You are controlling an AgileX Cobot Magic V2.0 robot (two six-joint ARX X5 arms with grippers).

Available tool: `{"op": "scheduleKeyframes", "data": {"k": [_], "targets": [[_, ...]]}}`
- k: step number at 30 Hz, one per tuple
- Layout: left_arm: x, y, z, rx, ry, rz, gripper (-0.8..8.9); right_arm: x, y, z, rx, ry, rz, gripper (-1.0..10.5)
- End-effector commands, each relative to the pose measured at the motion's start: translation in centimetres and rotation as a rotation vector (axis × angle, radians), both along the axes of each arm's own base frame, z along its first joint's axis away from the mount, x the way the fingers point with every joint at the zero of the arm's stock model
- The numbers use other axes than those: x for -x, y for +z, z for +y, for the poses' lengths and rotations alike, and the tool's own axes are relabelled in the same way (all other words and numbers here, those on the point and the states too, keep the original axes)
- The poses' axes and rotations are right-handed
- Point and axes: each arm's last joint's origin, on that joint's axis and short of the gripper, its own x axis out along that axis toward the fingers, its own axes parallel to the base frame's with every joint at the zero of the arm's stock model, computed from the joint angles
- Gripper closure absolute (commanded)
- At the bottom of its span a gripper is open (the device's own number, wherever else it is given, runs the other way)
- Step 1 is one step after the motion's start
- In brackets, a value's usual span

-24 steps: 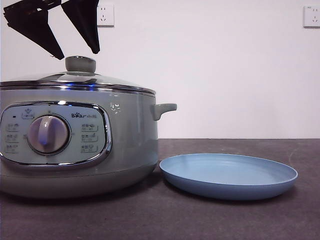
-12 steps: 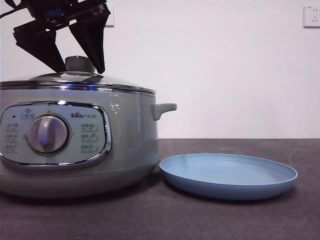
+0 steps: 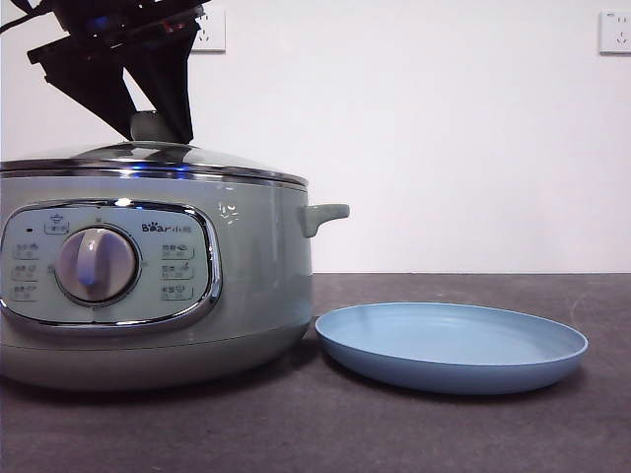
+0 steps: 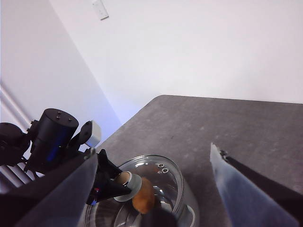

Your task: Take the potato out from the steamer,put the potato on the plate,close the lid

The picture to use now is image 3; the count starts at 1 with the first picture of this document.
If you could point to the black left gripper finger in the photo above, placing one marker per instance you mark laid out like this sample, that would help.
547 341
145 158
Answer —
170 84
93 91

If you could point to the glass lid with green knob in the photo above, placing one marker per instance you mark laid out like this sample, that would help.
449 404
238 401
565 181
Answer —
222 163

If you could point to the pale green electric steamer pot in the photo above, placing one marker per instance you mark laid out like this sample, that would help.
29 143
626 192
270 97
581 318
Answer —
256 276

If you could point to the blue round plate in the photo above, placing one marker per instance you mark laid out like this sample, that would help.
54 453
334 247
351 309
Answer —
443 340

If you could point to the white wall socket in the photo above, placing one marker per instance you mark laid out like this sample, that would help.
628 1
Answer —
215 30
617 32

